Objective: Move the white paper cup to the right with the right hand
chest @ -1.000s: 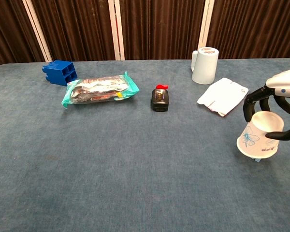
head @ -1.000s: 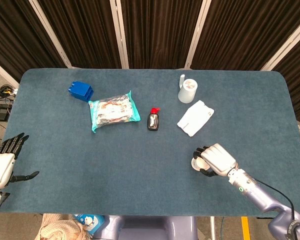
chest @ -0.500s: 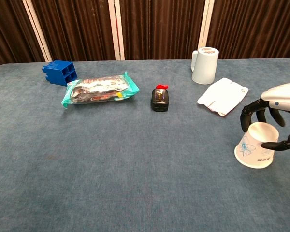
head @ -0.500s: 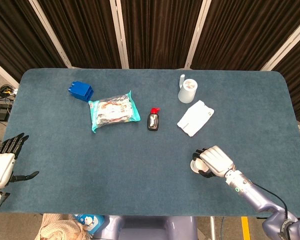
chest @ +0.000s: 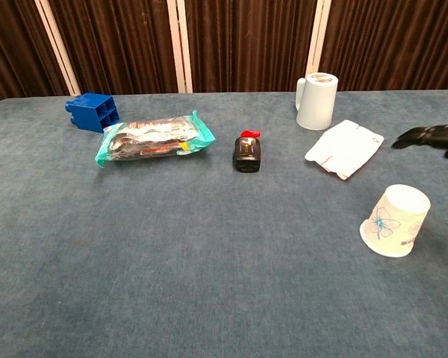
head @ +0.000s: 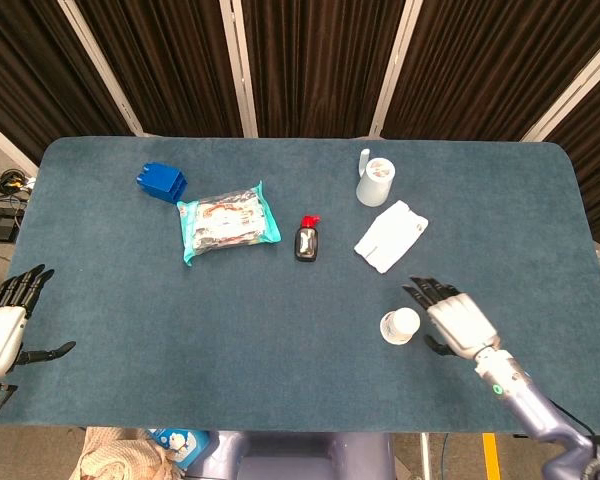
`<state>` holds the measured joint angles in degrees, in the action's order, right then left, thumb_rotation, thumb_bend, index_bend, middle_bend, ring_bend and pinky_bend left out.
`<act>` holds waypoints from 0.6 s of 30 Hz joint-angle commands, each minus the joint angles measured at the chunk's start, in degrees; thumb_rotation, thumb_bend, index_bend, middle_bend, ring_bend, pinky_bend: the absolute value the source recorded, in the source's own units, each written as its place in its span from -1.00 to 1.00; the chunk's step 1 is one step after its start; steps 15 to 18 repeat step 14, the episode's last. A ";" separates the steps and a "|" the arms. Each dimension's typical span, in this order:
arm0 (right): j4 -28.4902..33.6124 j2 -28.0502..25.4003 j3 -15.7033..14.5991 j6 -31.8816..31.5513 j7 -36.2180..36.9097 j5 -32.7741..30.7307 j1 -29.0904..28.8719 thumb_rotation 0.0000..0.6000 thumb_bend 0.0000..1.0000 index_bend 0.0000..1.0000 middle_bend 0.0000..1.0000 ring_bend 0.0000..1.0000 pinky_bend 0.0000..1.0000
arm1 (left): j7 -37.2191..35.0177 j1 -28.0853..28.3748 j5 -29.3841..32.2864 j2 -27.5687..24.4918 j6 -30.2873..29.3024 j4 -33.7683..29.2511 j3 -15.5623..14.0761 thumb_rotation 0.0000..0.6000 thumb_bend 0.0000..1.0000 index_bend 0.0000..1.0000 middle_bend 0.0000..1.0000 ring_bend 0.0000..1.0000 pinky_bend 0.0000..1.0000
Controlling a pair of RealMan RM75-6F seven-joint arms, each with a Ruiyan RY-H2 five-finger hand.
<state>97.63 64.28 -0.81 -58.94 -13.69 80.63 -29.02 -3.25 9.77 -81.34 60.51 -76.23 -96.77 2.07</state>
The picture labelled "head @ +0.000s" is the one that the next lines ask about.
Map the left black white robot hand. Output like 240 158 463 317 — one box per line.
0 264 77 380

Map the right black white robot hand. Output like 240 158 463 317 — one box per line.
402 275 502 360

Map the white paper cup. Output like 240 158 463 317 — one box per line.
379 307 422 346

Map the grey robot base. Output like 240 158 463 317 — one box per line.
183 430 396 480

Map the white folded cloth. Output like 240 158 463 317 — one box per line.
353 199 430 275

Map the yellow floor tape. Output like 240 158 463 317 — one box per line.
482 432 502 480

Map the white table leg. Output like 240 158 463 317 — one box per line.
418 432 433 480

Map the light blue mug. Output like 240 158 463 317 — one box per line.
355 148 398 208

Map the beige knitted cloth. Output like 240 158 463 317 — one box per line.
68 426 181 480

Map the soy sauce bottle red cap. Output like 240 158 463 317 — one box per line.
293 215 322 263

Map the blue printed package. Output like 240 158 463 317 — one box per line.
147 428 211 470

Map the blue plastic block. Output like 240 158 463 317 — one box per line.
135 162 188 204

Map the teal clear snack packet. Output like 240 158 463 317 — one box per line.
176 180 283 268

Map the bundle of cables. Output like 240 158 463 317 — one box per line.
0 162 37 211

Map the white partition post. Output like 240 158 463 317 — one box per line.
521 29 600 144
0 112 40 177
218 0 259 139
57 0 149 137
368 0 425 139

